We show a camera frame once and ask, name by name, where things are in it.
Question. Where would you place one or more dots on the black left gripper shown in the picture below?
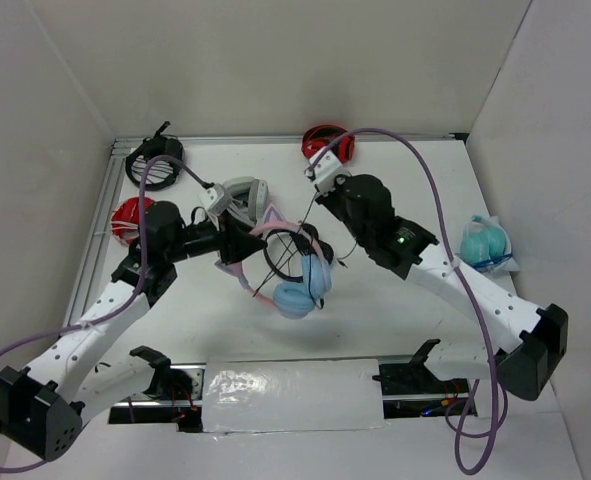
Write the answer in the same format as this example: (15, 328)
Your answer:
(236, 244)

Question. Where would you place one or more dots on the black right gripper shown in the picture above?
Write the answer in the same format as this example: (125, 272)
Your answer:
(328, 197)

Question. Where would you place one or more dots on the pink blue cat-ear headphones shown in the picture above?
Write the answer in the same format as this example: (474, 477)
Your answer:
(295, 296)

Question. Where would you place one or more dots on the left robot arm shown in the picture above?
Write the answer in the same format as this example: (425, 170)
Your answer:
(45, 405)

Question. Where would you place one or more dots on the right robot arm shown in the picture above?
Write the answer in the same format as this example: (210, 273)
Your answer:
(531, 340)

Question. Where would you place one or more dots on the grey white headphones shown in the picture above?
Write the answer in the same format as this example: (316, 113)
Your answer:
(250, 198)

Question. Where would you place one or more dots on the small black headphones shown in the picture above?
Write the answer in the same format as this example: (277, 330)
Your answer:
(302, 246)

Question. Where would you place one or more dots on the red black headphones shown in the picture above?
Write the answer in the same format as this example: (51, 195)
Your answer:
(318, 137)

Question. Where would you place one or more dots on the red white headphones left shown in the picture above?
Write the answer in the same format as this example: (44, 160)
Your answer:
(124, 221)

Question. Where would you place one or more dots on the teal headphones in bag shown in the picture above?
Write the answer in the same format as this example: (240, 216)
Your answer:
(486, 247)

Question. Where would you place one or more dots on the glossy white tape sheet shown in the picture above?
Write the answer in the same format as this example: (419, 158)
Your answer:
(292, 396)

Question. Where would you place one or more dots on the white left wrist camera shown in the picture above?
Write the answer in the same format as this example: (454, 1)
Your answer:
(215, 199)

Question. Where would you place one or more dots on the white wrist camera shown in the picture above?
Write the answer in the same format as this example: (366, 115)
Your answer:
(323, 170)
(215, 199)

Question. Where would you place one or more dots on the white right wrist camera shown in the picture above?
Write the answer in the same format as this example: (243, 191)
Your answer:
(323, 170)

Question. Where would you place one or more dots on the black wired headphones far left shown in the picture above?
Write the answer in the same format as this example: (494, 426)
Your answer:
(148, 164)

